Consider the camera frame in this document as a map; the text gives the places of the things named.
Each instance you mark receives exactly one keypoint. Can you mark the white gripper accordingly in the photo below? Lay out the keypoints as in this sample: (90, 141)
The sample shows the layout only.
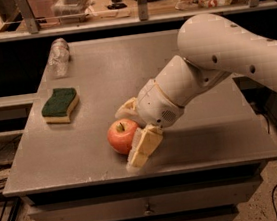
(154, 105)

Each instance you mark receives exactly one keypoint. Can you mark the red apple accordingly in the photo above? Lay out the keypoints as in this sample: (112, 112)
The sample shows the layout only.
(120, 135)

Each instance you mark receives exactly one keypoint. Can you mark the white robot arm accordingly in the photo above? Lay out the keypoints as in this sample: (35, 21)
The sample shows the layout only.
(210, 48)

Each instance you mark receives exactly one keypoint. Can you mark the grey table with drawers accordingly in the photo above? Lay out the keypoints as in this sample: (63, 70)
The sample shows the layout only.
(209, 162)

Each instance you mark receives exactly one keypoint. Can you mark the green yellow sponge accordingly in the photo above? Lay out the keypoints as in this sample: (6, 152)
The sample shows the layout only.
(60, 105)

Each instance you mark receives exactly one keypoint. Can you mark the drawer knob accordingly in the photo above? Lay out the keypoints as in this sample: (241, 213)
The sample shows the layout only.
(148, 212)

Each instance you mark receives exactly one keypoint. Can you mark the clear plastic bottle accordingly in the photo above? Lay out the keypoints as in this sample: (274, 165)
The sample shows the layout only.
(58, 58)

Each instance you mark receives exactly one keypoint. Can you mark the clear plastic container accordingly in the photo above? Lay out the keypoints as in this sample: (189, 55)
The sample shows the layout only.
(70, 11)

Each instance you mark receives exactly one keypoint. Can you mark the metal shelf rail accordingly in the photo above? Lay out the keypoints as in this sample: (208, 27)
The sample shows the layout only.
(35, 18)

